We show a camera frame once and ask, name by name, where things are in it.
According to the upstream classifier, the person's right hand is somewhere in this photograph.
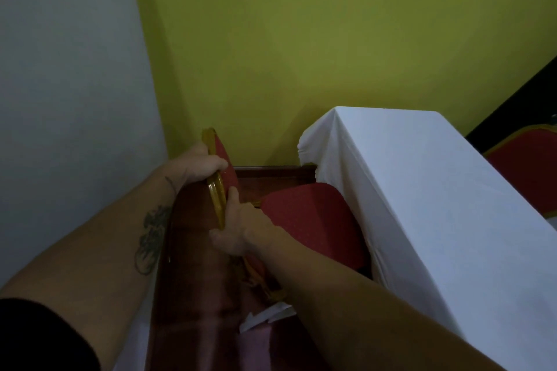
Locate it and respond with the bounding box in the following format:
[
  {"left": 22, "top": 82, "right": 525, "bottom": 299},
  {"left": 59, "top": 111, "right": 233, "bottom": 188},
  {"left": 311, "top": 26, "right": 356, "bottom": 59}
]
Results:
[{"left": 209, "top": 186, "right": 286, "bottom": 261}]

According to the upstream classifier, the person's left hand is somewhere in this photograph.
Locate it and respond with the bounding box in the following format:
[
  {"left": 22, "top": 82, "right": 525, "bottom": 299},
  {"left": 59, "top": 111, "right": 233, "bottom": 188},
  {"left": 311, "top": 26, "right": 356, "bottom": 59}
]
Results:
[{"left": 173, "top": 141, "right": 229, "bottom": 191}]

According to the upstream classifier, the red chair with gold frame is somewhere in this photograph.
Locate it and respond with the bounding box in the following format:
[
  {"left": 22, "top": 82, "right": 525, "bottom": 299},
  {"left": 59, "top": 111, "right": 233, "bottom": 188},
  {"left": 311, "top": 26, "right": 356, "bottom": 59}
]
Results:
[
  {"left": 201, "top": 126, "right": 369, "bottom": 303},
  {"left": 484, "top": 123, "right": 557, "bottom": 217}
]

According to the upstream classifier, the person's left forearm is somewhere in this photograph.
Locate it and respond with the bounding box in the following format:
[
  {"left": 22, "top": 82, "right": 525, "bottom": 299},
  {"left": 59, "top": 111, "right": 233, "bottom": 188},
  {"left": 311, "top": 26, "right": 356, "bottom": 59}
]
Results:
[{"left": 0, "top": 161, "right": 185, "bottom": 370}]

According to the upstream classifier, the person's right forearm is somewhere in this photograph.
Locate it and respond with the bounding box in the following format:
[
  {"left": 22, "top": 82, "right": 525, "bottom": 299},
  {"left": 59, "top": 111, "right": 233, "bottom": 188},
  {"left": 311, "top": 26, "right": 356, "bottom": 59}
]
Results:
[{"left": 257, "top": 228, "right": 508, "bottom": 371}]

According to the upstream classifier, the white paper scrap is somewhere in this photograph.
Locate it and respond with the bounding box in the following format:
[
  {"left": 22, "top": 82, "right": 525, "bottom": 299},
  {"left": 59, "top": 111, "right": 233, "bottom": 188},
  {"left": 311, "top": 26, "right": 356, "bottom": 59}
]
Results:
[{"left": 238, "top": 302, "right": 293, "bottom": 334}]

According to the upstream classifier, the white tablecloth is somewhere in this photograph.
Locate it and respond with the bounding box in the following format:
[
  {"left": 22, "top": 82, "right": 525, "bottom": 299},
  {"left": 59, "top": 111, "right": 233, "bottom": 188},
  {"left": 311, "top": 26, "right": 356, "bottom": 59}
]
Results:
[
  {"left": 112, "top": 284, "right": 155, "bottom": 371},
  {"left": 298, "top": 106, "right": 557, "bottom": 355}
]

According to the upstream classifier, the black sleeve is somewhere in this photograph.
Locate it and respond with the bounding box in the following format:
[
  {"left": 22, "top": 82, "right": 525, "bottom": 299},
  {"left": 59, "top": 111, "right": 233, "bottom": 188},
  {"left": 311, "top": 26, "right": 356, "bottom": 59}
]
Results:
[{"left": 0, "top": 298, "right": 103, "bottom": 371}]

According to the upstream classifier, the black panel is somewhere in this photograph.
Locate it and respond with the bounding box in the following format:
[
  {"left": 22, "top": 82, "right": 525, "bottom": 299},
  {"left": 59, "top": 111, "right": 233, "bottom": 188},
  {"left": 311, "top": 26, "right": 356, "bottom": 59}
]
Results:
[{"left": 465, "top": 54, "right": 557, "bottom": 153}]

